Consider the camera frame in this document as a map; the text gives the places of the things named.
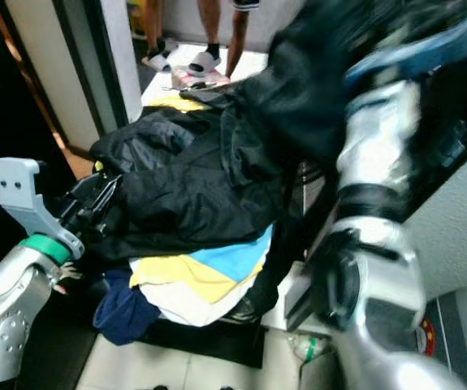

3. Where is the black jacket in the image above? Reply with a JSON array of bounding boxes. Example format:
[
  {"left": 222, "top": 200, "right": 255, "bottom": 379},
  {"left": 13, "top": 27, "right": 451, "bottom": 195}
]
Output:
[{"left": 89, "top": 85, "right": 323, "bottom": 262}]

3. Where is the white washing machine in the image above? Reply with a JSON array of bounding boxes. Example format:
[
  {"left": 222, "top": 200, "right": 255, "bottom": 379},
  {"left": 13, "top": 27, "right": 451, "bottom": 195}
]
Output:
[{"left": 400, "top": 158, "right": 467, "bottom": 390}]

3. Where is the navy blue cloth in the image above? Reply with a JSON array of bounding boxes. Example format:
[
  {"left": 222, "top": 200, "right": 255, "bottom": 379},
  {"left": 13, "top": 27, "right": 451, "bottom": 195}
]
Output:
[{"left": 92, "top": 268, "right": 162, "bottom": 347}]

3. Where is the yellow blue white shirt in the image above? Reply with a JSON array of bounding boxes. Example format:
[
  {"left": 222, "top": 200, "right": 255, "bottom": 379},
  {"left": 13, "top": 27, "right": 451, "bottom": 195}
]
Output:
[{"left": 128, "top": 224, "right": 275, "bottom": 327}]

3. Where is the yellow cloth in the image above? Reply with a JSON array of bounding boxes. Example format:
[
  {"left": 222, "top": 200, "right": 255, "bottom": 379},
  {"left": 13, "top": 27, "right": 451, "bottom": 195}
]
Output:
[{"left": 162, "top": 94, "right": 211, "bottom": 113}]

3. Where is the white slipper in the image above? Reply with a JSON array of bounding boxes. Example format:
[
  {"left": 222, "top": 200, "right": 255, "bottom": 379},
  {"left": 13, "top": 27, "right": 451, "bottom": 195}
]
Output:
[
  {"left": 142, "top": 50, "right": 172, "bottom": 74},
  {"left": 188, "top": 49, "right": 223, "bottom": 78}
]

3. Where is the pink red packet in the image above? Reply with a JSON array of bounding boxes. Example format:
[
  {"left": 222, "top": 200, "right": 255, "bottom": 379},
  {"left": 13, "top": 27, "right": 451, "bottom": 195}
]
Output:
[{"left": 171, "top": 67, "right": 230, "bottom": 92}]

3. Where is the bare person leg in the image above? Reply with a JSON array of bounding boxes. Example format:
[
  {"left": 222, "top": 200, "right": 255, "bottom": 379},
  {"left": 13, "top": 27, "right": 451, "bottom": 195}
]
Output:
[
  {"left": 225, "top": 0, "right": 252, "bottom": 79},
  {"left": 198, "top": 0, "right": 223, "bottom": 56},
  {"left": 145, "top": 0, "right": 167, "bottom": 51}
]

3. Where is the clear plastic bottle green label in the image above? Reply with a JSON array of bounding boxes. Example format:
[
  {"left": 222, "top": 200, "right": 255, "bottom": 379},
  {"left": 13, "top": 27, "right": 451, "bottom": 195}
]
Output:
[{"left": 290, "top": 335, "right": 325, "bottom": 365}]

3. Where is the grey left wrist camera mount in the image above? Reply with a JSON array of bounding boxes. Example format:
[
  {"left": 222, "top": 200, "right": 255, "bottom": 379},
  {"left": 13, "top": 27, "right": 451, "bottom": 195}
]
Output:
[{"left": 0, "top": 158, "right": 86, "bottom": 261}]

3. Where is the dark sliding door frame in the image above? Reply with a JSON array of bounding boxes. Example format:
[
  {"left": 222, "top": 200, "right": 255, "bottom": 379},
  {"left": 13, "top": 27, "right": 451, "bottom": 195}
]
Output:
[{"left": 53, "top": 0, "right": 132, "bottom": 151}]

